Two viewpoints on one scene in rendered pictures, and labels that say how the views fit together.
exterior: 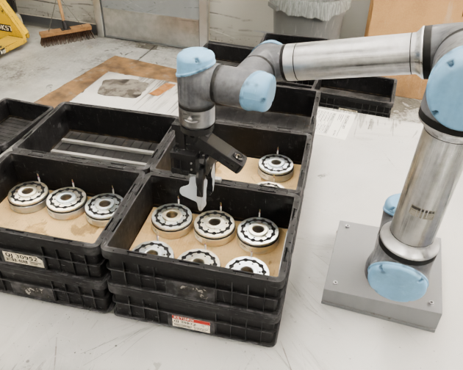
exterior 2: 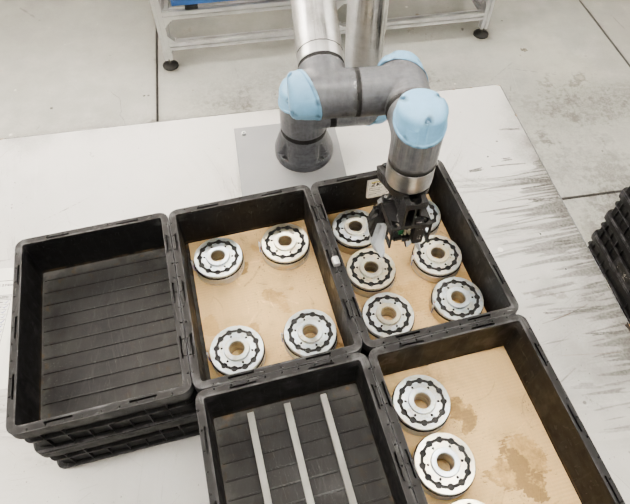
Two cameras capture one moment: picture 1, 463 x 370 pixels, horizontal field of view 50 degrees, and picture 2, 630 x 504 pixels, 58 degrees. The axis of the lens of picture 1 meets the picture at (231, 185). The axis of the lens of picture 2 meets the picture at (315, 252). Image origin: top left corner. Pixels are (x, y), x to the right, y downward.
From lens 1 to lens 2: 145 cm
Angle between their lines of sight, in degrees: 74
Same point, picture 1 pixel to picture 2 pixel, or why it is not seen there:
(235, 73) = (417, 75)
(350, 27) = not seen: outside the picture
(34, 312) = not seen: hidden behind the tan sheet
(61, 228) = (479, 442)
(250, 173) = (237, 290)
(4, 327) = not seen: hidden behind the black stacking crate
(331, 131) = (2, 290)
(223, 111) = (64, 408)
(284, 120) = (64, 306)
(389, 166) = (81, 206)
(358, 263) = (303, 178)
